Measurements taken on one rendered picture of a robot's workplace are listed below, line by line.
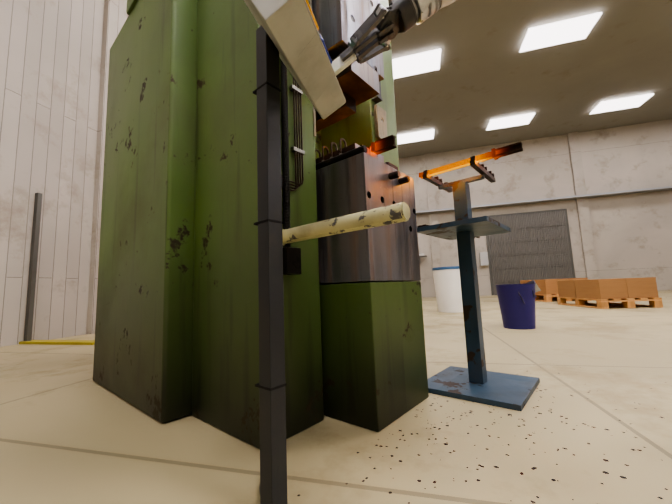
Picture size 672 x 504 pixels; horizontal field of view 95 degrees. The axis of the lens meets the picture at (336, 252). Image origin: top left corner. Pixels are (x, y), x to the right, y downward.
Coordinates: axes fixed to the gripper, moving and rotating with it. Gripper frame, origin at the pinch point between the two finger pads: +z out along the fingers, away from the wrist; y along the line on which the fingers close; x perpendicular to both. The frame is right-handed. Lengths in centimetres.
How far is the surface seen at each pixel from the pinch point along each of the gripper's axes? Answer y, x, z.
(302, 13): -23.2, -5.4, 5.3
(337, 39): 31.8, 34.7, -10.5
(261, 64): -11.2, 4.3, 17.0
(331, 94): 0.1, -5.4, 6.8
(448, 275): 451, -68, -29
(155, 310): 25, -13, 103
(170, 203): 23, 17, 76
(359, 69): 40.3, 25.0, -12.3
